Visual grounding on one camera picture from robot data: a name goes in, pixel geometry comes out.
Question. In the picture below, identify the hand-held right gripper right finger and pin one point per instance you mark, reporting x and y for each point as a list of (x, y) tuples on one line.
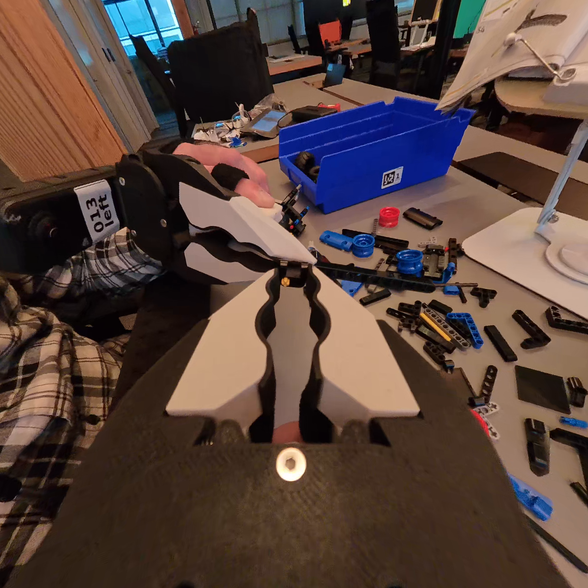
[(367, 367)]

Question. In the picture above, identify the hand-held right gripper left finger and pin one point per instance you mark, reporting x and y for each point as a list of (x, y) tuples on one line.
[(216, 367)]

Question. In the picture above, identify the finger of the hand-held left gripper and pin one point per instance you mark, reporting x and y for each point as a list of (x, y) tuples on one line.
[(216, 266), (239, 220)]

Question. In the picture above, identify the yellow axle with black connector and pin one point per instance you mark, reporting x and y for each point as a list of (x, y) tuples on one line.
[(294, 271)]

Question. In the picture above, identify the black beam frame assembly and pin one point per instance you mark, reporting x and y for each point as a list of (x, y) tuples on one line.
[(376, 275)]

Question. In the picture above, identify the person's left forearm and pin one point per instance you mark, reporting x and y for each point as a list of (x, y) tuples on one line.
[(105, 262)]

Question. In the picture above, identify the grey desk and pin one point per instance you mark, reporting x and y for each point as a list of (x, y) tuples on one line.
[(353, 223)]

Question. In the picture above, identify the person's left hand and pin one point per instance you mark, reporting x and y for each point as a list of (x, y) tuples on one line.
[(257, 188)]

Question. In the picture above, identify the person's right hand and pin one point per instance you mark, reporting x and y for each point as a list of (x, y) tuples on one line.
[(285, 434)]

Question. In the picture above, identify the black dotted mat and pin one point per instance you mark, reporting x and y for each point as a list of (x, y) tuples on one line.
[(160, 330)]

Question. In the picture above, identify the short yellow axle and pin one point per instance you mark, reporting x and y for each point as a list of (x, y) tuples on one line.
[(436, 327)]

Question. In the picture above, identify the blue rectangular panel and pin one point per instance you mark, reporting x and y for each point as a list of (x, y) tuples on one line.
[(351, 287)]

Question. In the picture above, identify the black rubber tyre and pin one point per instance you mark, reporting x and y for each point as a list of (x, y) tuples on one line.
[(315, 173), (304, 161)]

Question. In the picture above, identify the pile of white and blue scraps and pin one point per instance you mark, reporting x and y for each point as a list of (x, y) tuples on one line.
[(220, 131)]

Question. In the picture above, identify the long grey beam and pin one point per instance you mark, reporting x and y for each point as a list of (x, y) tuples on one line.
[(452, 333)]

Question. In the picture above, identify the blue curved panel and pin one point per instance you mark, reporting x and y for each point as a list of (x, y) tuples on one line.
[(335, 239)]

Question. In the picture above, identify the grey tablet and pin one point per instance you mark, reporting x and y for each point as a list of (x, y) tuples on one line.
[(266, 121)]

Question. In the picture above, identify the blue angled beam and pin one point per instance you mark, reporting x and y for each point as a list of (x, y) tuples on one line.
[(475, 333)]

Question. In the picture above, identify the blue wheel hub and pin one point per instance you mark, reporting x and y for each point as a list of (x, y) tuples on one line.
[(363, 246), (409, 262)]

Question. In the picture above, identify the blue storage bin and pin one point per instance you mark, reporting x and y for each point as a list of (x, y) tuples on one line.
[(349, 183)]

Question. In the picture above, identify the long thin black axle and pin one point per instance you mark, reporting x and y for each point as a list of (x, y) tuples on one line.
[(459, 285)]

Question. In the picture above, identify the red wheel hub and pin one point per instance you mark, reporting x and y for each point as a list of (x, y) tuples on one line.
[(480, 420), (389, 217)]

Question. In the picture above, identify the black power adapter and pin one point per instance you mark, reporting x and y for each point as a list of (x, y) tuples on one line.
[(314, 112)]

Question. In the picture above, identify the pile of black and blue bricks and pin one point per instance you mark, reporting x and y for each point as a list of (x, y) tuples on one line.
[(500, 342)]

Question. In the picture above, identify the wooden pillar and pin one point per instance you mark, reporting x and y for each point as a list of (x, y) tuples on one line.
[(46, 92)]

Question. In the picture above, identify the large black chair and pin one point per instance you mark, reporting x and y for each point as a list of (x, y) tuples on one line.
[(220, 69)]

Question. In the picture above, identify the black grooved block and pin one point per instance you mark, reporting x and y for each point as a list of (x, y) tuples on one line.
[(422, 218)]

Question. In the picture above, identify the person in plaid shirt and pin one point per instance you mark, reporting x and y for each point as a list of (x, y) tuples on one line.
[(46, 367)]

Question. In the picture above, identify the black square panel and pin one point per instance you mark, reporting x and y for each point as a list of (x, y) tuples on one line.
[(542, 388)]

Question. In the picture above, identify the orange chair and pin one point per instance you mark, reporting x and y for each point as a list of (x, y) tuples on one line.
[(330, 32)]

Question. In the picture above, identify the blue textured flat panel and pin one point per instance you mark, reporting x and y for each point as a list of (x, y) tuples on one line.
[(530, 498)]

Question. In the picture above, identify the small blue pin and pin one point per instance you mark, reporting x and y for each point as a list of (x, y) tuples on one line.
[(573, 421)]

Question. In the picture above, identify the black office chair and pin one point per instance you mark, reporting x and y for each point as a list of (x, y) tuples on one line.
[(383, 46)]

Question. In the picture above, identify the black pole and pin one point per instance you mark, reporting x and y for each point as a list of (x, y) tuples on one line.
[(445, 46)]

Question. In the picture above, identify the green panel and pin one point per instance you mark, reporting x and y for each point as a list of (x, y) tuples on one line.
[(468, 18)]

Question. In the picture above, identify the black chassis on blue frame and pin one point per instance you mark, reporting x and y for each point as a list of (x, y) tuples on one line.
[(436, 264)]

